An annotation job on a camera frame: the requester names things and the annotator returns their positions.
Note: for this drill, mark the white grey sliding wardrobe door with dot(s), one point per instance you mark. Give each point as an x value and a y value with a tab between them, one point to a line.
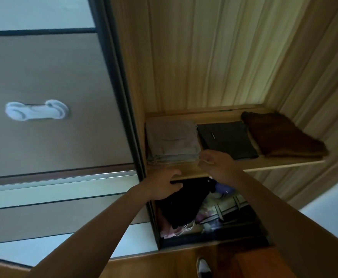
56	141

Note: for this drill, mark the black folded cloth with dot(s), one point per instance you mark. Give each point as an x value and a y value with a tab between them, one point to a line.
186	202

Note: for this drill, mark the pile of clothes in wardrobe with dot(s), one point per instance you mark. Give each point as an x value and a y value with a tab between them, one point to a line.
226	206

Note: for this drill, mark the person's right hand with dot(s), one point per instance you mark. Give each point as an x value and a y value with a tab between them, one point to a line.
219	166

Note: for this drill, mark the person's left hand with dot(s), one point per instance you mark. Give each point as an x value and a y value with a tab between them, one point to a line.
160	185

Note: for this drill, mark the person's right shoe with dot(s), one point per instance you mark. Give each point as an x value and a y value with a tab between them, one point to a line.
203	269

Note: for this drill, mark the person's right forearm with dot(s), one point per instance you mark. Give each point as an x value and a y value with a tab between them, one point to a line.
296	228

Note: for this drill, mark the wooden wardrobe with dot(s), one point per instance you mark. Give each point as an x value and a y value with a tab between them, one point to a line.
215	54

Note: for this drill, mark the dark grey trousers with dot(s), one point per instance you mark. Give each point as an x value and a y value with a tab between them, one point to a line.
226	138

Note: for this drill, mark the green sticker strip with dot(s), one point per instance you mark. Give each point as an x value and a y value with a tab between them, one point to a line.
225	110

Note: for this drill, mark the brown sweater with blue trim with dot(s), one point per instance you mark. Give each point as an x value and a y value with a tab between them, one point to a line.
281	136

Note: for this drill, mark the white plastic door latch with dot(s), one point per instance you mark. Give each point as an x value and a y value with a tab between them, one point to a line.
37	110

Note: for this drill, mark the person's left forearm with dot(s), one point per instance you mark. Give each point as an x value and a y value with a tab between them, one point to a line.
93	237

